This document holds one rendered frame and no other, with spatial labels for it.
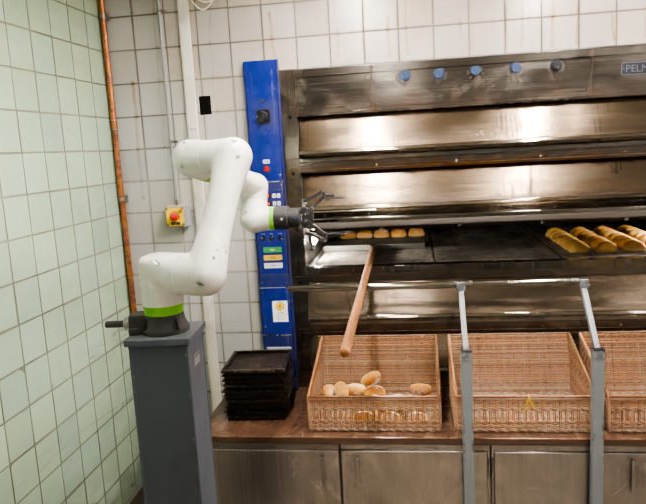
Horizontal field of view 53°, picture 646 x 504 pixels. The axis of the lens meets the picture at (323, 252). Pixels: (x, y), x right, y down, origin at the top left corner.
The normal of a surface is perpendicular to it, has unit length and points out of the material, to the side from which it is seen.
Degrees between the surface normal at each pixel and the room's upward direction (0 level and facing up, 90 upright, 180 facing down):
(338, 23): 90
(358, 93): 94
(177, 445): 90
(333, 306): 70
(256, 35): 90
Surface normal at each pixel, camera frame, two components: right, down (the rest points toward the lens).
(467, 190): -0.14, -0.18
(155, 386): -0.06, 0.16
